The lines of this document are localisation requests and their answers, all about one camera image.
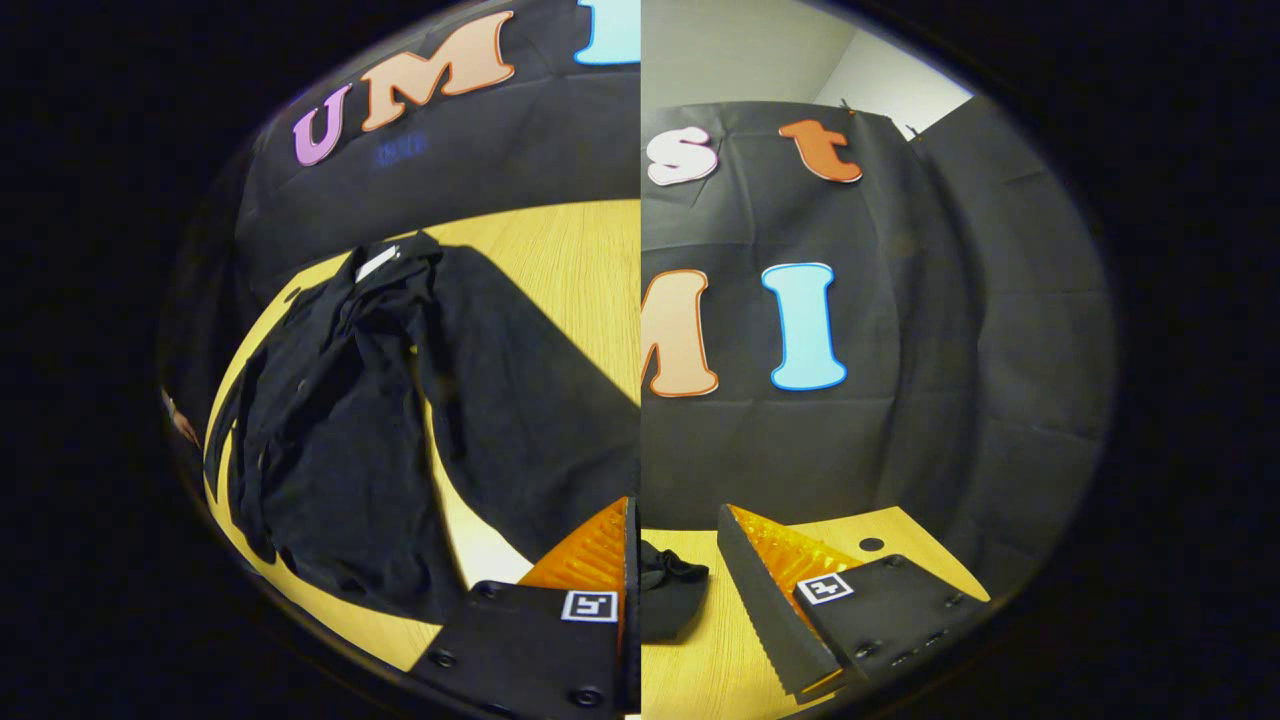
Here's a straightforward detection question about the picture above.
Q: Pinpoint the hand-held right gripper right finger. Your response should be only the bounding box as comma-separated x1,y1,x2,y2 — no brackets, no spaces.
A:
716,504,993,701

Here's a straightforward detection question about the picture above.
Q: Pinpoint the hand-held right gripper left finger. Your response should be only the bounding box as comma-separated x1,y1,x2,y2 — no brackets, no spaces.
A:
408,497,641,720

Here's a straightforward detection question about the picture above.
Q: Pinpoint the black jacket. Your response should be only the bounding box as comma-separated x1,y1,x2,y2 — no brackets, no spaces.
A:
203,230,711,644

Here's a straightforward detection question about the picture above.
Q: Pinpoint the black backdrop cloth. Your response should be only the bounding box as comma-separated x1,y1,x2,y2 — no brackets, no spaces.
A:
160,0,1119,601

